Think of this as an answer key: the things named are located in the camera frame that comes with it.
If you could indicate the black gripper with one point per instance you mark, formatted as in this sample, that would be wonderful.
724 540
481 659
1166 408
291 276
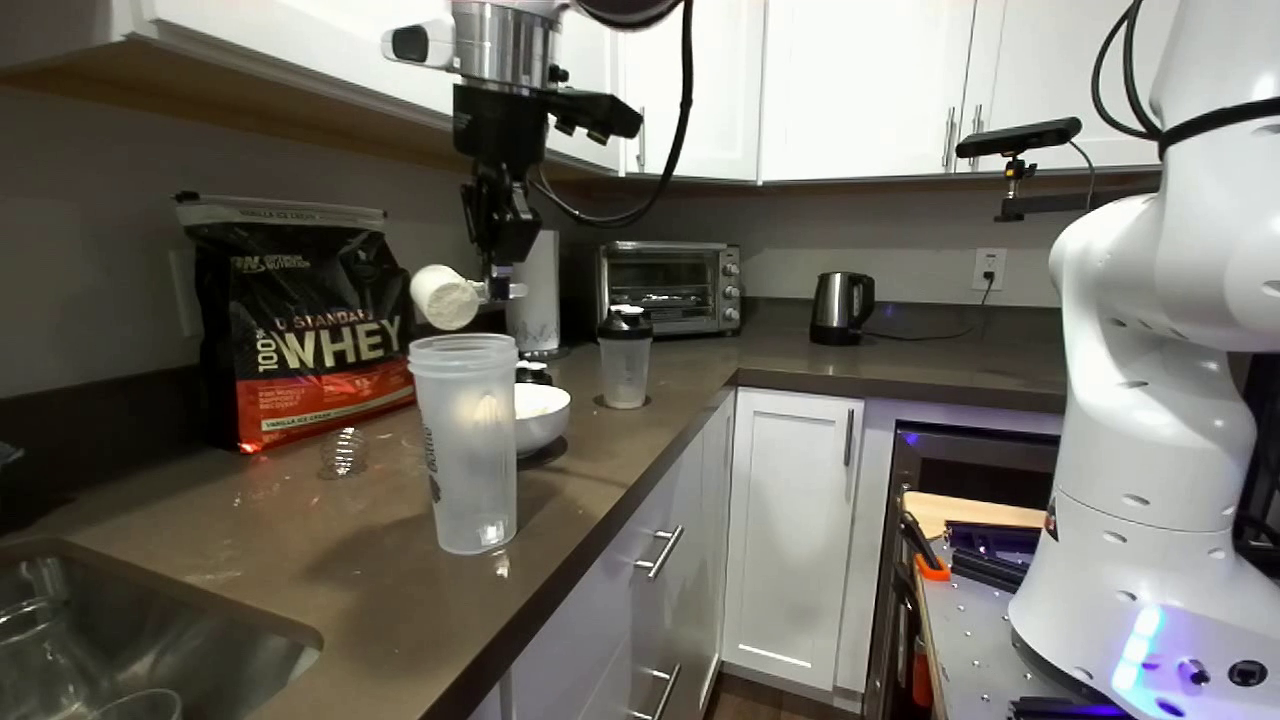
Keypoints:
503 125

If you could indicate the grey robot mounting table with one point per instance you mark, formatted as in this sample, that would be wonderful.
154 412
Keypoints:
972 654

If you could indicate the white upper cabinet door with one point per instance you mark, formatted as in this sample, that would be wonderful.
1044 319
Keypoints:
865 94
722 94
1027 61

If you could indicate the white drawer bank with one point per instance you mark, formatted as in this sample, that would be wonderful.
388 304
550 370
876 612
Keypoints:
664 612

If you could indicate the stainless steel sink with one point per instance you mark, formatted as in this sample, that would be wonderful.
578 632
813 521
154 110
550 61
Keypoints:
145 643

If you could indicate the white plastic scoop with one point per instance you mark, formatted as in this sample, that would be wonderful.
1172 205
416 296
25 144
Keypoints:
447 296

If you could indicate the small shaker cup black lid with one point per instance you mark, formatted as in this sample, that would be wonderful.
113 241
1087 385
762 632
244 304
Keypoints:
627 360

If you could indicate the black whey protein bag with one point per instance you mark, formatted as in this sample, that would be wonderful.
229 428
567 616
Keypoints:
315 345

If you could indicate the white lower cabinet door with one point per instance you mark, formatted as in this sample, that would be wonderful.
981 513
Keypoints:
795 534

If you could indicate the beige protein powder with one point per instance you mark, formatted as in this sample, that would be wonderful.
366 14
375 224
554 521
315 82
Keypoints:
536 401

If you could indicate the white bowl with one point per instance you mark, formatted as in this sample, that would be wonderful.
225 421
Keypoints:
547 425

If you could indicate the black tool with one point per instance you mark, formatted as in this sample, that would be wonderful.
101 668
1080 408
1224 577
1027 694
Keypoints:
993 549

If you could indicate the white cabinet door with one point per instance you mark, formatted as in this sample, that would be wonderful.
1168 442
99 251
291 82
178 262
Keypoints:
722 94
865 94
795 534
1027 61

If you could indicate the large translucent shaker cup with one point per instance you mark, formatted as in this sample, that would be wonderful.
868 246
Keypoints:
466 454

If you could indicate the silver toaster oven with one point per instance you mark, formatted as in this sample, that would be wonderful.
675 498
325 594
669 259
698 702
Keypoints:
675 284

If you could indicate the white wall outlet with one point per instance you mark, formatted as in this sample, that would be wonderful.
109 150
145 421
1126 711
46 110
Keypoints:
990 264

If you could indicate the wooden board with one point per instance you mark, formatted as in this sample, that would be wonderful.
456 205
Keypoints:
981 510

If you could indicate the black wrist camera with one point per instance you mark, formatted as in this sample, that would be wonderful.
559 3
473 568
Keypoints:
595 113

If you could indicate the steel electric kettle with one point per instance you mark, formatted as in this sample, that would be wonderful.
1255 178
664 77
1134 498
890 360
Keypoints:
842 304

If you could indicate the black camera on mount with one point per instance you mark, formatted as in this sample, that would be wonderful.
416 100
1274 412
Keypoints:
1023 136

